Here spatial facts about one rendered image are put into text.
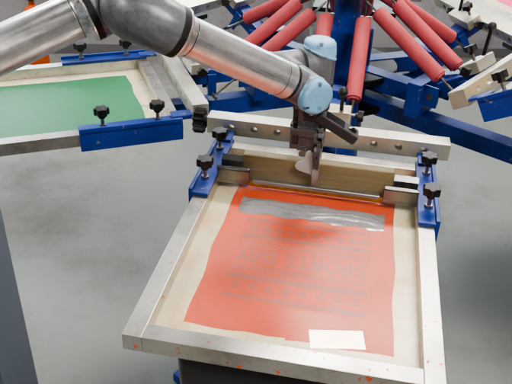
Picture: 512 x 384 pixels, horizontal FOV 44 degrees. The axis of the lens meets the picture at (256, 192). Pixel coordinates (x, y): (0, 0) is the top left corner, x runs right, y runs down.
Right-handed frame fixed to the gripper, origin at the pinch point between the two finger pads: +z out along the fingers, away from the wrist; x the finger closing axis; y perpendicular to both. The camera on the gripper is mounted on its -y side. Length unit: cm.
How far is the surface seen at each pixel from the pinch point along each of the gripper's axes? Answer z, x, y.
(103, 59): 2, -65, 84
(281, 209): 5.7, 9.5, 7.3
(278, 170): -0.9, 1.6, 9.7
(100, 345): 102, -23, 78
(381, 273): 6.3, 28.2, -17.8
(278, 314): 6.3, 45.8, 2.2
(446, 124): 9, -59, -37
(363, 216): 5.9, 7.0, -12.9
